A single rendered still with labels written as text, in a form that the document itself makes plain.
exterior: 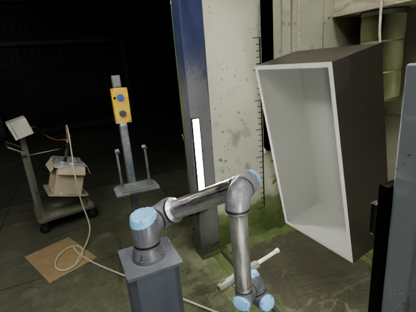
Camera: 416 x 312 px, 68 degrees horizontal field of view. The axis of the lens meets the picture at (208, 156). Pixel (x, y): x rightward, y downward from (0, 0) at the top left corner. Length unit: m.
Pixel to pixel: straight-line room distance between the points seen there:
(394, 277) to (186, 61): 1.99
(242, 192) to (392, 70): 1.96
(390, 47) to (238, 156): 1.50
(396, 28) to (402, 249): 2.49
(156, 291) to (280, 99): 1.41
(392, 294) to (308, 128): 1.76
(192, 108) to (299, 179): 0.99
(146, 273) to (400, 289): 1.30
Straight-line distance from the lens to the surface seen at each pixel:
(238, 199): 1.38
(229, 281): 2.08
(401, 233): 0.64
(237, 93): 2.55
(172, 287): 1.87
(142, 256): 1.79
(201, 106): 2.42
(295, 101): 2.25
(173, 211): 1.77
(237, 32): 2.56
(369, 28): 2.99
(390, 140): 3.23
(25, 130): 3.86
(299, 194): 2.47
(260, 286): 1.80
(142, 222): 1.69
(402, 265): 0.67
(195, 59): 2.39
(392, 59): 2.98
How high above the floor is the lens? 1.66
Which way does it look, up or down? 17 degrees down
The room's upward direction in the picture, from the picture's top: 5 degrees counter-clockwise
